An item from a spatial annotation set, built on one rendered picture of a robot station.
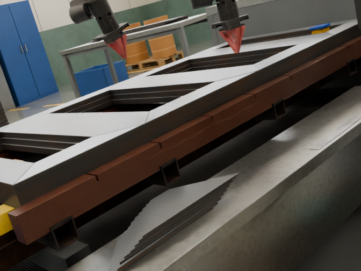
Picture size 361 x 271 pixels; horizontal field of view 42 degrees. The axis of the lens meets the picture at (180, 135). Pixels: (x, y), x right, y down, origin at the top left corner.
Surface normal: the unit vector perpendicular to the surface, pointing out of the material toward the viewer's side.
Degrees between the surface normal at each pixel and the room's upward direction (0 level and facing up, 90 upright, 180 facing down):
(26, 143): 90
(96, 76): 90
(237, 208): 0
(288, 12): 90
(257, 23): 90
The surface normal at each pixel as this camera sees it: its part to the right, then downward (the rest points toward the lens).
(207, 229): -0.26, -0.93
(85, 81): -0.59, 0.36
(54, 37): 0.77, -0.04
